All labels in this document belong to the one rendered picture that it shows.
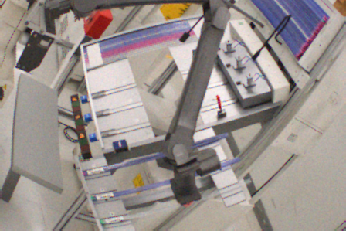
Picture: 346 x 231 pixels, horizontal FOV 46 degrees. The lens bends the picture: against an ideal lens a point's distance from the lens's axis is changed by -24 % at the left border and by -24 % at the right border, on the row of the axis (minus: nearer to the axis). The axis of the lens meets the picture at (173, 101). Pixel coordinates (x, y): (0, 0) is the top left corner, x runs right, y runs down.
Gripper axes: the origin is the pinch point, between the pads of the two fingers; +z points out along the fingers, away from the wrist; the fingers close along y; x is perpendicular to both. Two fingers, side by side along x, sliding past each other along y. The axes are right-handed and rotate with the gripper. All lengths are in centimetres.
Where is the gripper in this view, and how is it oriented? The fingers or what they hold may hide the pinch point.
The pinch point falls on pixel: (186, 202)
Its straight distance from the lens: 149.4
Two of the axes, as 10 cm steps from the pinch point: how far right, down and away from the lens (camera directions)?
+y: -3.2, -6.7, 6.7
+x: -9.4, 2.8, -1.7
